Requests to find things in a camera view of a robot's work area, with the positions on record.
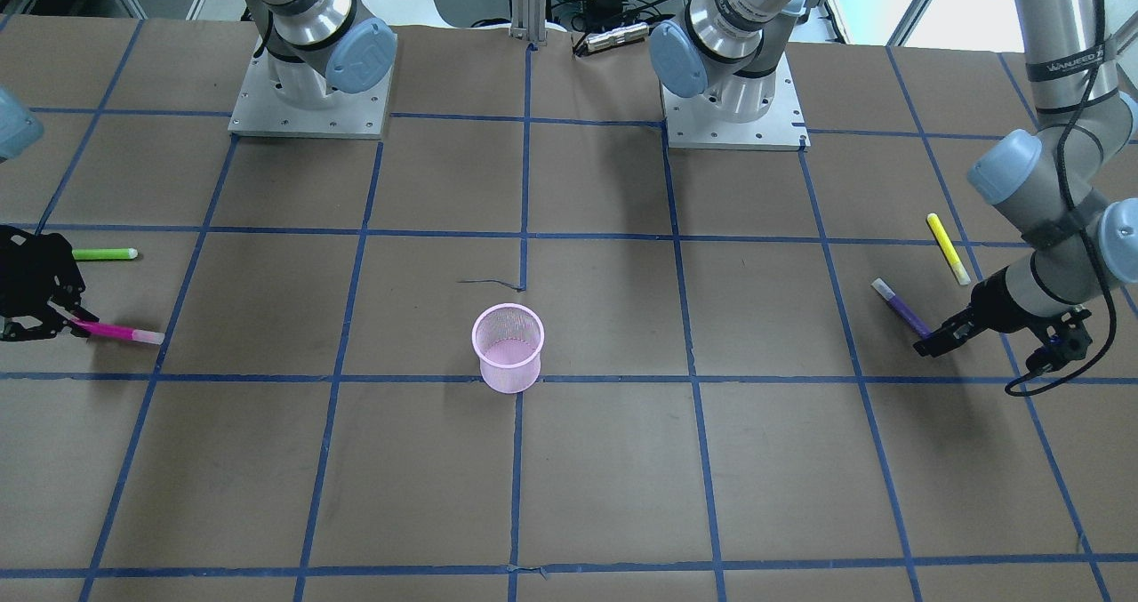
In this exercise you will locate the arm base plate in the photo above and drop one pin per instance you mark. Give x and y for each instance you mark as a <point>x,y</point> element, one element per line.
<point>742,113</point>
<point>284,98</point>

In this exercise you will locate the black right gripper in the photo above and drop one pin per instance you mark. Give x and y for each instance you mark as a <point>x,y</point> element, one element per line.
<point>36,273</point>

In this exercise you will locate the yellow pen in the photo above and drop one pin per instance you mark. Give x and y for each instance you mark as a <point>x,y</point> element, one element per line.
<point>949,251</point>

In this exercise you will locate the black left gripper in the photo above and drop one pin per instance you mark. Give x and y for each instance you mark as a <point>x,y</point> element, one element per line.
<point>996,304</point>

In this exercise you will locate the purple pen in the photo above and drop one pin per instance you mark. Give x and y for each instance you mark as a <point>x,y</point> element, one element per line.
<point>900,308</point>

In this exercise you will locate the aluminium frame post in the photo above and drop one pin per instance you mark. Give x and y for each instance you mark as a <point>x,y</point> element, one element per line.
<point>527,21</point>

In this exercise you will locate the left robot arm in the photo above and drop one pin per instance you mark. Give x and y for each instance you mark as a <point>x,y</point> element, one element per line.
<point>1082,245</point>

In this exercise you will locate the pink pen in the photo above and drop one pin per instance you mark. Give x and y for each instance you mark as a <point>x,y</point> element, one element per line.
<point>120,333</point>

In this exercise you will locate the green pen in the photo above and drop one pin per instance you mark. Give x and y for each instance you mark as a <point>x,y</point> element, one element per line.
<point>105,254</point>

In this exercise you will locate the pink mesh cup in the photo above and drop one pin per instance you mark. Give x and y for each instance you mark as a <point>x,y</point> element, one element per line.
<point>508,340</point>

